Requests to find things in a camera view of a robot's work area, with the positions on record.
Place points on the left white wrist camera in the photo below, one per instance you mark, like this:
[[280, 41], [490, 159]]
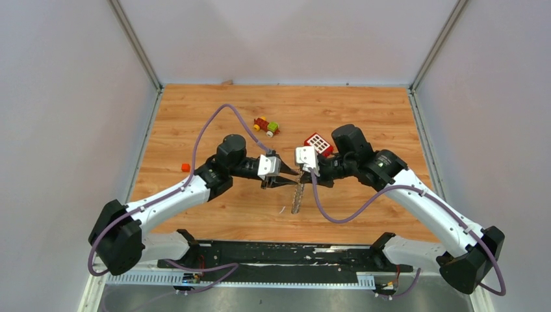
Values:
[[268, 166]]

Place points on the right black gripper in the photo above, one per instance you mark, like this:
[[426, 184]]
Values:
[[321, 179]]

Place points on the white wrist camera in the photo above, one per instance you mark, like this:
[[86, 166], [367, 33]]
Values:
[[268, 166], [306, 158]]

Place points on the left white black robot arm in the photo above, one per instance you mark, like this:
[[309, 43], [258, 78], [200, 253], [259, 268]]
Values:
[[122, 235]]

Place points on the toy brick car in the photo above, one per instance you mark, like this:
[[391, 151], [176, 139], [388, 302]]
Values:
[[270, 128]]

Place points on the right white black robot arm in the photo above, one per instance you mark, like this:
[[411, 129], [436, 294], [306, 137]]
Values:
[[466, 255]]

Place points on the red white window brick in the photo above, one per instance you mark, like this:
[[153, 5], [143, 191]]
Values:
[[321, 145]]

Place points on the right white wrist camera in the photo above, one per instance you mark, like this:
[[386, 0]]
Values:
[[306, 158]]

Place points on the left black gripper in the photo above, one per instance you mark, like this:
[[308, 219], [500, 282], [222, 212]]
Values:
[[275, 182]]

